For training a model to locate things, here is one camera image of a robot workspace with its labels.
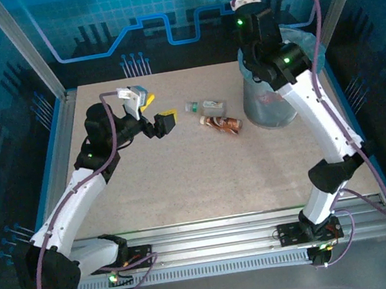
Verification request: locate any grey trash bin blue liner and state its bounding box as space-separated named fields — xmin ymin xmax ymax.
xmin=234 ymin=21 xmax=331 ymax=86

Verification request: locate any grey waste bin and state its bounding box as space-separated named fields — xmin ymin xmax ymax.
xmin=238 ymin=60 xmax=302 ymax=133

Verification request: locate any clear bottle green cap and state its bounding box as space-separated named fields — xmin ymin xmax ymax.
xmin=184 ymin=96 xmax=229 ymax=121

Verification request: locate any brown coffee drink bottle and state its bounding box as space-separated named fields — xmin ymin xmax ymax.
xmin=198 ymin=109 xmax=245 ymax=141

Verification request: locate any black connector box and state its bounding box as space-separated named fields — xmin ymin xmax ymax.
xmin=308 ymin=243 xmax=337 ymax=269
xmin=104 ymin=266 xmax=135 ymax=289

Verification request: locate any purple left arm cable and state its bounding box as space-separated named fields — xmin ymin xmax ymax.
xmin=9 ymin=87 xmax=164 ymax=289

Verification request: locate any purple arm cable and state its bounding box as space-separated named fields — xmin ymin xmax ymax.
xmin=9 ymin=87 xmax=164 ymax=289
xmin=229 ymin=0 xmax=386 ymax=276

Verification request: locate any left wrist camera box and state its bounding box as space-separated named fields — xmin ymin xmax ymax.
xmin=116 ymin=83 xmax=152 ymax=123

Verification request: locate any aluminium table side rail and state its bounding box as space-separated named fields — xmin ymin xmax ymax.
xmin=18 ymin=88 xmax=101 ymax=244

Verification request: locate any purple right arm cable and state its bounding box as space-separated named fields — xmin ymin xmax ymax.
xmin=229 ymin=0 xmax=386 ymax=276

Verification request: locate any aluminium front rail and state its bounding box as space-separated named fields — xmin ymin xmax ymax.
xmin=21 ymin=191 xmax=386 ymax=289

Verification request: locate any slotted cable duct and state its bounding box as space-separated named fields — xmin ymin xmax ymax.
xmin=40 ymin=247 xmax=315 ymax=289

